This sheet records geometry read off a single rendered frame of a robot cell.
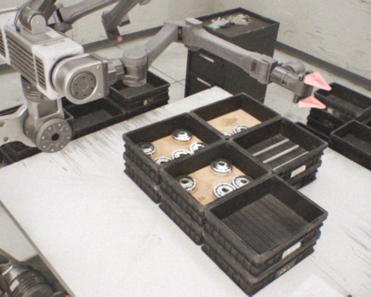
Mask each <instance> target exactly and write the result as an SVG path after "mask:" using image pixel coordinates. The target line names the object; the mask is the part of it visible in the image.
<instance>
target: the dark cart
mask: <svg viewBox="0 0 371 297"><path fill-rule="evenodd" d="M233 15H237V16H238V15H243V16H246V15H248V16H249V17H250V18H251V19H253V20H254V22H252V23H250V24H248V25H230V27H226V28H217V29H216V30H215V29H212V28H210V27H208V26H209V25H211V24H212V22H211V21H212V20H213V19H215V20H216V21H217V20H218V19H217V18H218V17H219V18H221V20H222V19H223V18H224V19H225V20H226V18H228V17H230V16H233ZM195 19H196V20H198V21H201V22H203V25H202V28H203V29H205V31H206V32H208V33H210V34H211V35H213V36H216V37H218V38H220V39H222V40H224V41H227V42H229V43H231V44H233V45H236V46H238V47H240V48H242V49H244V50H246V51H250V52H253V53H258V54H261V55H263V54H264V55H265V56H269V57H271V58H273V56H274V52H275V47H276V41H277V37H278V32H279V26H280V23H279V22H277V21H274V20H271V19H269V18H266V17H264V16H261V15H258V14H256V13H254V12H251V11H248V10H246V9H243V8H241V7H239V8H236V9H231V10H228V11H223V12H219V13H215V14H210V15H206V16H203V17H197V18H195ZM221 20H220V21H221ZM216 86H217V87H219V88H221V89H223V90H224V91H226V92H228V93H230V94H231V95H237V94H240V93H246V94H247V95H249V96H250V97H252V98H254V99H256V100H257V101H259V102H260V103H263V104H264V102H265V96H266V92H267V87H268V85H267V84H264V85H263V84H261V83H260V82H258V80H257V79H255V78H253V77H251V76H250V74H249V73H247V72H246V71H245V70H243V69H242V68H241V67H239V66H238V65H236V64H234V63H232V62H230V61H228V60H226V59H223V58H221V57H219V56H217V55H215V54H213V53H211V52H209V51H207V50H205V49H203V48H200V50H198V51H191V50H189V49H188V55H187V71H186V80H185V90H184V98H187V97H189V96H192V95H195V94H197V93H200V92H202V91H205V90H208V89H210V88H213V87H216Z"/></svg>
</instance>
